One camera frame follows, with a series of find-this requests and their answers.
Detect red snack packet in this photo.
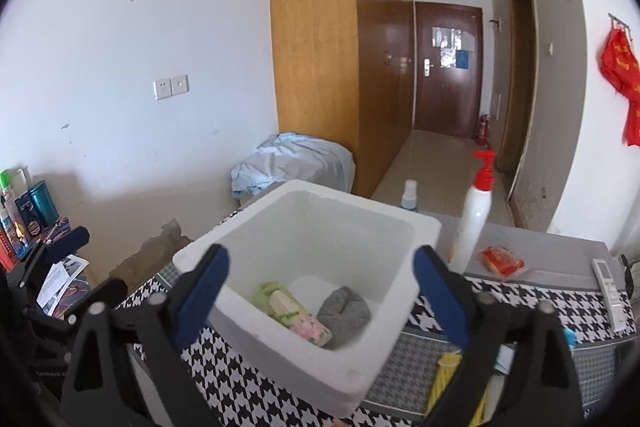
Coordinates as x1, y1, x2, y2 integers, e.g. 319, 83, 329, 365
475, 245, 528, 280

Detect red hanging cloth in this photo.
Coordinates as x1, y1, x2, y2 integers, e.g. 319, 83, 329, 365
599, 27, 640, 148

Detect wooden wardrobe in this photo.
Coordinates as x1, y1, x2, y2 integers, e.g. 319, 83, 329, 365
268, 0, 413, 200

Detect brown wooden door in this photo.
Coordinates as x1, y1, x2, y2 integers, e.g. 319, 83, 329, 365
414, 1, 483, 140

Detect white door notice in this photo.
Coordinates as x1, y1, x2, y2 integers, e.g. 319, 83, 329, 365
431, 26, 476, 52

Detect white foam box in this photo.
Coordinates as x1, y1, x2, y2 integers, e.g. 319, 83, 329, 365
172, 179, 442, 418

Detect white red pump bottle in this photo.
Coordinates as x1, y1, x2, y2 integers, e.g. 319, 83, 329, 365
449, 149, 497, 273

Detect white remote control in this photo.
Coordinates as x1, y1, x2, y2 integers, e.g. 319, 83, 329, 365
592, 258, 632, 333

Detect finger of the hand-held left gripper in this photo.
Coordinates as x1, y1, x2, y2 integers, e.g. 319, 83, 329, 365
62, 278, 130, 324
15, 227, 92, 288

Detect teal spray can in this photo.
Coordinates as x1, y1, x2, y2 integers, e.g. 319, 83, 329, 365
27, 181, 61, 228

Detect light blue bedding bundle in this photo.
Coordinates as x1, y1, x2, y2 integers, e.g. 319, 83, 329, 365
230, 132, 357, 208

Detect small clear spray bottle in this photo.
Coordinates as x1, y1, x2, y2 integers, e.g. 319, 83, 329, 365
400, 179, 420, 214

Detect houndstooth tablecloth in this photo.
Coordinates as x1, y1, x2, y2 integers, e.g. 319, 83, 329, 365
112, 212, 640, 427

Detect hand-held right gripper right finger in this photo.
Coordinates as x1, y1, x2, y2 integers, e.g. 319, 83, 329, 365
414, 246, 601, 427

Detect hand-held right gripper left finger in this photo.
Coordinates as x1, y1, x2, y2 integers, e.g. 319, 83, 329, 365
60, 244, 232, 427

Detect green tissue packet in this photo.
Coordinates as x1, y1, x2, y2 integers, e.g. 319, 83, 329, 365
252, 282, 308, 328

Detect white double wall outlet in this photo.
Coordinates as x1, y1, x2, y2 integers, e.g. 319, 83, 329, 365
153, 74, 190, 100

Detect yellow knitted cloth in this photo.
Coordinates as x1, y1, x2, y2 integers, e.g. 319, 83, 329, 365
425, 349, 488, 427

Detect pink floral tissue packet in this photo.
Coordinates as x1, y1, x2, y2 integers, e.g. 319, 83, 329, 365
290, 312, 335, 348

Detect dark wooden door frame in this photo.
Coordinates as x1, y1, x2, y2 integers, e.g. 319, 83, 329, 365
500, 0, 538, 202

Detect printed leaflet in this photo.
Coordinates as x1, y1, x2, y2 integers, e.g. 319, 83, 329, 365
36, 254, 93, 318

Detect dark blue bottle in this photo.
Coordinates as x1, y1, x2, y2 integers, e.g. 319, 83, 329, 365
14, 197, 37, 235

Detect grey cloth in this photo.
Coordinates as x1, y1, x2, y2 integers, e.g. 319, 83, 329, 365
316, 286, 372, 350

